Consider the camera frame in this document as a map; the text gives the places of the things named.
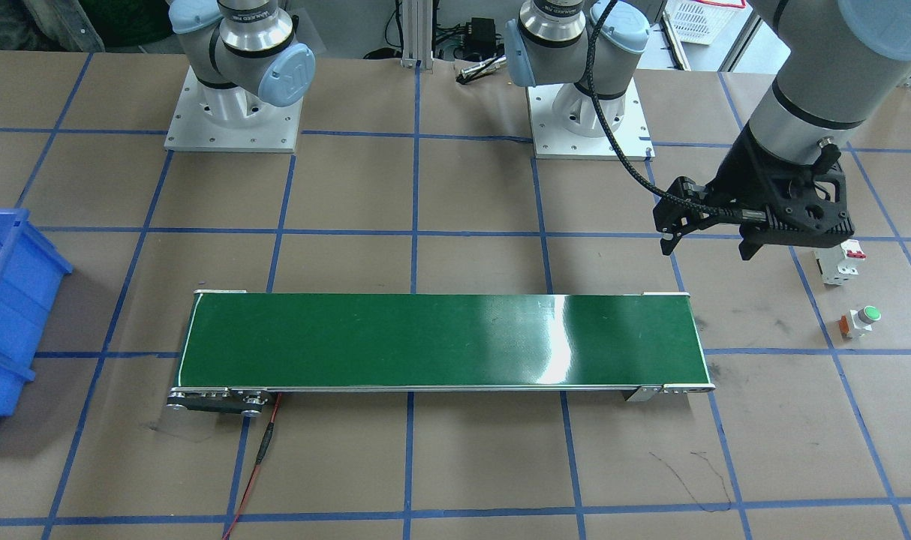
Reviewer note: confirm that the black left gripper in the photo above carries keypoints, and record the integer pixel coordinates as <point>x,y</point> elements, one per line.
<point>735,174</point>

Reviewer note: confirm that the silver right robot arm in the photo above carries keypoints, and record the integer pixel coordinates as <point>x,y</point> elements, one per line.
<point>250,45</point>

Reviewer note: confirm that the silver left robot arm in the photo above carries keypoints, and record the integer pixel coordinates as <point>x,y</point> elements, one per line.
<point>837,62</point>

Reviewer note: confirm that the white green circuit breaker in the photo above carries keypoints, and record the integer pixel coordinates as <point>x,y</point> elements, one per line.
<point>840,263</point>

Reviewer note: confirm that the white plastic basket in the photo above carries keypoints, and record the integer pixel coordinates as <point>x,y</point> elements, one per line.
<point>700,22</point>

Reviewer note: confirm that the black power supply box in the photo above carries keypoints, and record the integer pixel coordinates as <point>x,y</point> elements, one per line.
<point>480,37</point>

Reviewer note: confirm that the green conveyor belt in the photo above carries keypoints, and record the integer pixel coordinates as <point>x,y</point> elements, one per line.
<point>241,348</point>

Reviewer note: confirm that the blue plastic bin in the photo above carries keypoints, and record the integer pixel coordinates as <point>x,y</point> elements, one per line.
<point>31,271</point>

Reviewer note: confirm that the person in grey jacket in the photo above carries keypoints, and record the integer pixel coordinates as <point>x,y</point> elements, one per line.
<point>51,26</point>

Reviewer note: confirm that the green push button switch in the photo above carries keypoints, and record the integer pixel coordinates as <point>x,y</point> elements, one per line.
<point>856,323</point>

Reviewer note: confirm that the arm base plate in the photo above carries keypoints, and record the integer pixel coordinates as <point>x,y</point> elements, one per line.
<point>565,126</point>
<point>230,120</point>

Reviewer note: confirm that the aluminium frame post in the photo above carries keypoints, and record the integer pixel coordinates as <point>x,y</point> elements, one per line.
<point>418,26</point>

